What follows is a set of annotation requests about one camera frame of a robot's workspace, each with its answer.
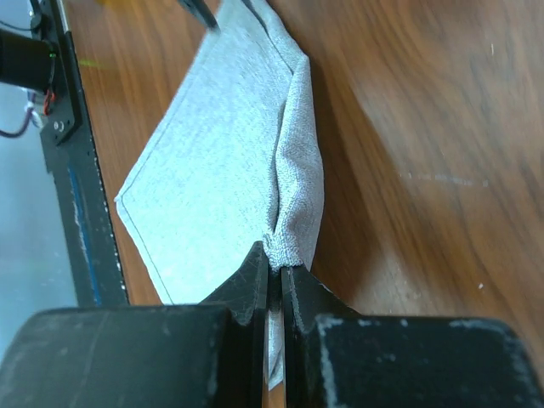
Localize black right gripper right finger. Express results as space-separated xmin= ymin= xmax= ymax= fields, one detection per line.
xmin=281 ymin=267 xmax=543 ymax=407

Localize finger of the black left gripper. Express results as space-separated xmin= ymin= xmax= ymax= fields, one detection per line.
xmin=177 ymin=0 xmax=219 ymax=31

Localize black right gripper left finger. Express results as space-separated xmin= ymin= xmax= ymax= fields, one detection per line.
xmin=1 ymin=242 xmax=269 ymax=407

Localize grey cloth napkin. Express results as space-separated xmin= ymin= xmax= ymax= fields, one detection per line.
xmin=114 ymin=0 xmax=326 ymax=390

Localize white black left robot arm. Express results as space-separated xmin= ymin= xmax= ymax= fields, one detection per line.
xmin=1 ymin=1 xmax=60 ymax=93

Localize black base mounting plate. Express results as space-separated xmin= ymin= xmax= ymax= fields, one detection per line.
xmin=31 ymin=1 xmax=129 ymax=307

